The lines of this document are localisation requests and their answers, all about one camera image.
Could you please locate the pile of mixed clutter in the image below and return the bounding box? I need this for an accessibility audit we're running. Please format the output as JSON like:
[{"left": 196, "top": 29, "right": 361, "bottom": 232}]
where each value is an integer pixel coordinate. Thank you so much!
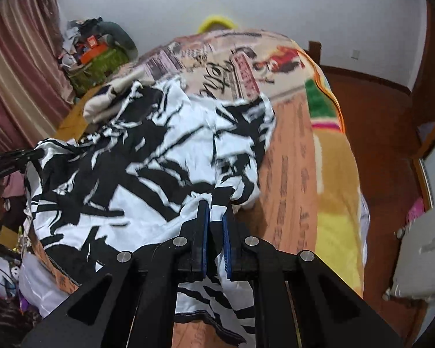
[{"left": 58, "top": 17, "right": 104, "bottom": 68}]

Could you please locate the orange box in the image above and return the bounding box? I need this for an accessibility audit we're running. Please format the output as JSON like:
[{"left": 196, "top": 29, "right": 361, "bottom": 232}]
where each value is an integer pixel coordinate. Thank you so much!
[{"left": 79, "top": 41, "right": 109, "bottom": 64}]

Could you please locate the pink striped curtain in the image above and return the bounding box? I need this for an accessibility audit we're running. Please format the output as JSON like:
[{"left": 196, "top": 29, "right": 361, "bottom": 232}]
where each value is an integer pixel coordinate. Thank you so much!
[{"left": 0, "top": 0, "right": 75, "bottom": 153}]

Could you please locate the printed blanket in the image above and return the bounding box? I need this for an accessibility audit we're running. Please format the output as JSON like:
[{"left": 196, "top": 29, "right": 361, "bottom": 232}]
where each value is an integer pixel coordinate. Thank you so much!
[{"left": 32, "top": 29, "right": 367, "bottom": 348}]

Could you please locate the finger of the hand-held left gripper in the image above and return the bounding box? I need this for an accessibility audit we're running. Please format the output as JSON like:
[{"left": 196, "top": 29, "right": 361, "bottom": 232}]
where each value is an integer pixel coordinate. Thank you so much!
[{"left": 0, "top": 148, "right": 46, "bottom": 179}]

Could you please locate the cream fleece cloth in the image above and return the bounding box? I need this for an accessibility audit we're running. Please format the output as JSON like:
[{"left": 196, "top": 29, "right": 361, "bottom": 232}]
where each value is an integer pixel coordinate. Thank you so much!
[{"left": 83, "top": 80, "right": 146, "bottom": 126}]

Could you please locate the grey plush pillow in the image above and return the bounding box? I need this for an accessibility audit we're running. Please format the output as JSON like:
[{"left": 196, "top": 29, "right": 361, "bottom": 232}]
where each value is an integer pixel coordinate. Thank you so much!
[{"left": 98, "top": 20, "right": 138, "bottom": 60}]

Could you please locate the yellow hoop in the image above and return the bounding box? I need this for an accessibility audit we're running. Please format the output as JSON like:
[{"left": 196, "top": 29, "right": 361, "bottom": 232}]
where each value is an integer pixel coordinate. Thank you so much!
[{"left": 197, "top": 14, "right": 238, "bottom": 33}]

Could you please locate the white pillow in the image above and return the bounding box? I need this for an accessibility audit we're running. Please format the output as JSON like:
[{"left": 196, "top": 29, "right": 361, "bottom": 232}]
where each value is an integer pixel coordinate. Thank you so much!
[{"left": 382, "top": 206, "right": 435, "bottom": 301}]

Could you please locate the pink cloth item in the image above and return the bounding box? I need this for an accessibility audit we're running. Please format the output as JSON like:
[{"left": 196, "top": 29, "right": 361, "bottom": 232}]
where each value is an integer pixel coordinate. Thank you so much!
[{"left": 406, "top": 197, "right": 425, "bottom": 225}]

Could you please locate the green bag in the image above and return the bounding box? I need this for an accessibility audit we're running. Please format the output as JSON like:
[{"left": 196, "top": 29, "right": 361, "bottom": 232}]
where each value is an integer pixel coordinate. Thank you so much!
[{"left": 67, "top": 47, "right": 129, "bottom": 97}]

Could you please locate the white bed sheet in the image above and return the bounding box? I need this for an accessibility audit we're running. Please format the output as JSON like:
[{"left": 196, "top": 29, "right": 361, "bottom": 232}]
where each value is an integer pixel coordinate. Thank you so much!
[{"left": 20, "top": 194, "right": 371, "bottom": 321}]

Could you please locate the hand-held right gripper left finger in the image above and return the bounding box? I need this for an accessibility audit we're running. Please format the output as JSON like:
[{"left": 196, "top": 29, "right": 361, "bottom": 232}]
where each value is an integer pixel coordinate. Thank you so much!
[{"left": 20, "top": 200, "right": 213, "bottom": 348}]

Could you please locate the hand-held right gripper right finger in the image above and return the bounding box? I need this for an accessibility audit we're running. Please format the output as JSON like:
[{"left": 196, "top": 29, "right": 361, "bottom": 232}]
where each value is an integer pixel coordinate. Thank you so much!
[{"left": 221, "top": 204, "right": 405, "bottom": 348}]

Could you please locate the yellow paw print mat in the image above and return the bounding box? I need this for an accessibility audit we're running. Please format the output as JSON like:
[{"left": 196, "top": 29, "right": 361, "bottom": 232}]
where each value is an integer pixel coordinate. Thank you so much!
[{"left": 56, "top": 92, "right": 102, "bottom": 142}]

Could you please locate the wooden bed post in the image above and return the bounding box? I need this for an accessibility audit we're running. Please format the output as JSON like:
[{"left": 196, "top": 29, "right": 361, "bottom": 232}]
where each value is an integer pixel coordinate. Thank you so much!
[{"left": 308, "top": 41, "right": 323, "bottom": 68}]

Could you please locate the black and white patterned garment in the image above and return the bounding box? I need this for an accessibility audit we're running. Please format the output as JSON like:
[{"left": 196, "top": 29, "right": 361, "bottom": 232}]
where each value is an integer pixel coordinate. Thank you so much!
[{"left": 23, "top": 79, "right": 278, "bottom": 345}]

